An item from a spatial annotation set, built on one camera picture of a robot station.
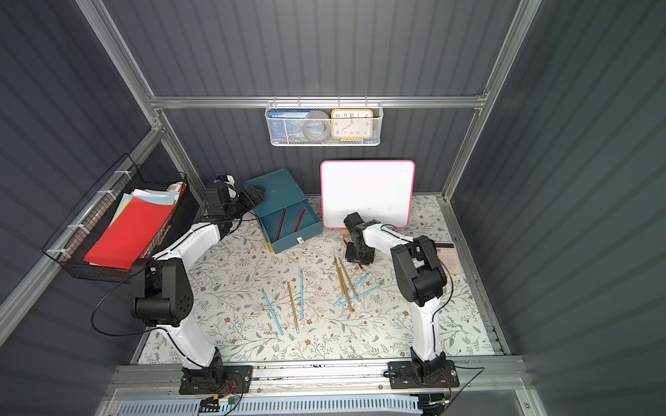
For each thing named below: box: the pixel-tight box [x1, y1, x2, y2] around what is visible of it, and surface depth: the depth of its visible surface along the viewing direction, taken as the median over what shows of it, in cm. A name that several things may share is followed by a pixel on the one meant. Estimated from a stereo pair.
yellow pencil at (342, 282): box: [333, 254, 355, 312], surface depth 95 cm
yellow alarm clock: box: [331, 109, 374, 142], surface depth 90 cm
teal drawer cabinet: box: [244, 168, 323, 233], surface depth 93 cm
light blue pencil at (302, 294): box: [300, 270, 305, 319], surface depth 93 cm
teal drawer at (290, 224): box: [253, 198, 324, 254], surface depth 92 cm
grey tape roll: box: [301, 110, 332, 143], surface depth 90 cm
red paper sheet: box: [83, 197, 176, 271], surface depth 75 cm
